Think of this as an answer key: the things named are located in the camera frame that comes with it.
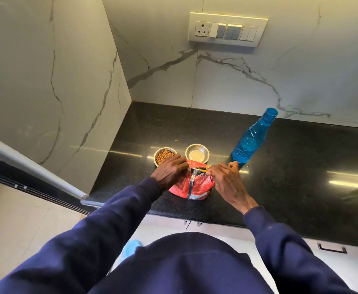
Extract person's left hand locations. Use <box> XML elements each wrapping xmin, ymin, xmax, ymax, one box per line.
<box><xmin>150</xmin><ymin>154</ymin><xmax>191</xmax><ymax>192</ymax></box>

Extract person's right hand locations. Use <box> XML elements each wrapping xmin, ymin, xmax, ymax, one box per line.
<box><xmin>205</xmin><ymin>161</ymin><xmax>259</xmax><ymax>215</ymax></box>

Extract red pet food bag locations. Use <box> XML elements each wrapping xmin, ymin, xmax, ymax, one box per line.
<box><xmin>168</xmin><ymin>160</ymin><xmax>216</xmax><ymax>201</ymax></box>

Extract person's right forearm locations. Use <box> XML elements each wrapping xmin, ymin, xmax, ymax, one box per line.
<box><xmin>243</xmin><ymin>206</ymin><xmax>358</xmax><ymax>294</ymax></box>

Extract person's left forearm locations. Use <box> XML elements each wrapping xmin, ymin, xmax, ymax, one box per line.
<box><xmin>0</xmin><ymin>177</ymin><xmax>164</xmax><ymax>294</ymax></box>

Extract steel bowl with pale liquid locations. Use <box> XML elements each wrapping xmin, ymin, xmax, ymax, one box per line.
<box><xmin>185</xmin><ymin>144</ymin><xmax>210</xmax><ymax>164</ymax></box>

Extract brown kibble heap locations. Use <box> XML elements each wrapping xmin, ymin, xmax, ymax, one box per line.
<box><xmin>155</xmin><ymin>149</ymin><xmax>176</xmax><ymax>164</ymax></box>

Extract steel bowl with kibble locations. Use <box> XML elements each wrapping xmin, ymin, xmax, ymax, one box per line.
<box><xmin>153</xmin><ymin>147</ymin><xmax>178</xmax><ymax>168</ymax></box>

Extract blue plastic water bottle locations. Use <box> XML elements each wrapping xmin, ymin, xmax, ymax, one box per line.
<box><xmin>230</xmin><ymin>108</ymin><xmax>279</xmax><ymax>169</ymax></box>

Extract light blue slipper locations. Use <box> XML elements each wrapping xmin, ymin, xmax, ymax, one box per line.
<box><xmin>117</xmin><ymin>239</ymin><xmax>144</xmax><ymax>264</ymax></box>

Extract person's navy sweatshirt torso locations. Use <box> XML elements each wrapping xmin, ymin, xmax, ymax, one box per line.
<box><xmin>88</xmin><ymin>232</ymin><xmax>275</xmax><ymax>294</ymax></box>

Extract white cabinet front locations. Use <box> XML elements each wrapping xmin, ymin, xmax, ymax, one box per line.
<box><xmin>109</xmin><ymin>214</ymin><xmax>358</xmax><ymax>294</ymax></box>

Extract dark sliding door track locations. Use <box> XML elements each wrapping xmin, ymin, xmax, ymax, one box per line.
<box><xmin>0</xmin><ymin>151</ymin><xmax>91</xmax><ymax>215</ymax></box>

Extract black drawer handle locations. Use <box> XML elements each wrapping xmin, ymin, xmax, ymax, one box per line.
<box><xmin>317</xmin><ymin>243</ymin><xmax>348</xmax><ymax>254</ymax></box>

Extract white wall switchboard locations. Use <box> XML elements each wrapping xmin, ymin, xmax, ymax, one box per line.
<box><xmin>188</xmin><ymin>12</ymin><xmax>269</xmax><ymax>48</ymax></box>

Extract white door frame rail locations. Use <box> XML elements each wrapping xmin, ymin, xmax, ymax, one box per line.
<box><xmin>0</xmin><ymin>130</ymin><xmax>105</xmax><ymax>209</ymax></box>

